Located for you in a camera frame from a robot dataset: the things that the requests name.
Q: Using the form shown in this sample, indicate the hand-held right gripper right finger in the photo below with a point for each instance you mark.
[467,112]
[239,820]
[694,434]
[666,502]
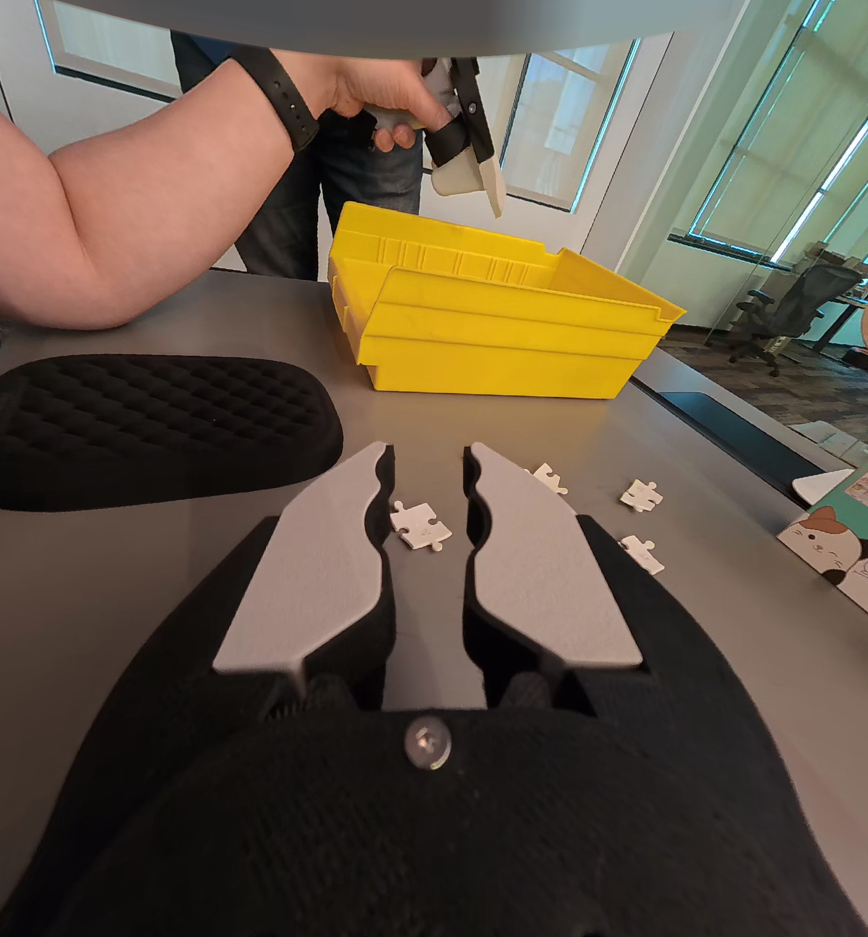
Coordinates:
[551,585]

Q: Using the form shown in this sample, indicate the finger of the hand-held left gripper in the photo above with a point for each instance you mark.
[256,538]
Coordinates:
[494,187]

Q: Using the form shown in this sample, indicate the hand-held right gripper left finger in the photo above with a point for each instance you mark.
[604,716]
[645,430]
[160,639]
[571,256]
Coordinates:
[309,585]

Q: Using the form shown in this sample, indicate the small puzzle piece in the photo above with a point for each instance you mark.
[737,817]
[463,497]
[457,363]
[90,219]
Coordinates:
[549,479]
[643,554]
[640,495]
[419,523]

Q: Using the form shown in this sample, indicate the yellow plastic bin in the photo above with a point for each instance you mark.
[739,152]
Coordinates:
[478,344]

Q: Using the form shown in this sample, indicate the person's left forearm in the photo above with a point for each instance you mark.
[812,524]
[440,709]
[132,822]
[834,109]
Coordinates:
[112,219]

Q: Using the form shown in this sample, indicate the teal puzzle box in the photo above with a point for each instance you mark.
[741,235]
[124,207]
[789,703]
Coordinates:
[844,542]

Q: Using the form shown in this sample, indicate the person's left hand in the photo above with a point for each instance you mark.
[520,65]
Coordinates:
[375,84]

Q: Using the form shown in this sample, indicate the large paned window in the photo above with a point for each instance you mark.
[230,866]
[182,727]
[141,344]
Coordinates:
[566,124]

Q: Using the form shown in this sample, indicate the black wrist watch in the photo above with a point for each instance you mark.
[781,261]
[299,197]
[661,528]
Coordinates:
[287,102]

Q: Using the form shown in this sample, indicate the black textured wrist rest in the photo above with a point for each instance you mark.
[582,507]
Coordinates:
[148,432]

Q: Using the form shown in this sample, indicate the tall glass window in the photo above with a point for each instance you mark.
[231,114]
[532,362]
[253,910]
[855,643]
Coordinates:
[807,110]

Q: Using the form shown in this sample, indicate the black office chair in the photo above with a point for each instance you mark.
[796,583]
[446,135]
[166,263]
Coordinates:
[800,307]

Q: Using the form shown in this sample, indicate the white framed window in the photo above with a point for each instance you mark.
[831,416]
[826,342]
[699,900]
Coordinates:
[97,51]

